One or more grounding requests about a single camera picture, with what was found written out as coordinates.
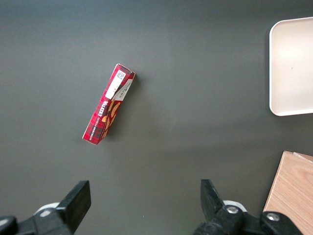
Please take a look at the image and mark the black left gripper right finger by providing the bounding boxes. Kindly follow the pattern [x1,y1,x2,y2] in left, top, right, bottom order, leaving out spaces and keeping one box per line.
[193,179,303,235]

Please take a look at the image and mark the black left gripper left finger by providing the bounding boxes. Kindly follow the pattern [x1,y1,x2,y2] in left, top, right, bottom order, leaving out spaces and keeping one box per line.
[0,180,92,235]

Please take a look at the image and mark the pale pink tray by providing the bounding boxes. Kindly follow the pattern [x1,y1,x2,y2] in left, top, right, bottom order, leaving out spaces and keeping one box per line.
[268,16,313,117]

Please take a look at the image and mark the wooden drawer cabinet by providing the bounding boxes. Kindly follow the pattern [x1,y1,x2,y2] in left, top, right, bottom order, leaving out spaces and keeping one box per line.
[263,151,313,235]

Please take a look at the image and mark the red tartan cookie box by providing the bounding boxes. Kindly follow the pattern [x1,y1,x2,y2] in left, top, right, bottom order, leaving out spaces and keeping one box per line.
[82,63,136,146]

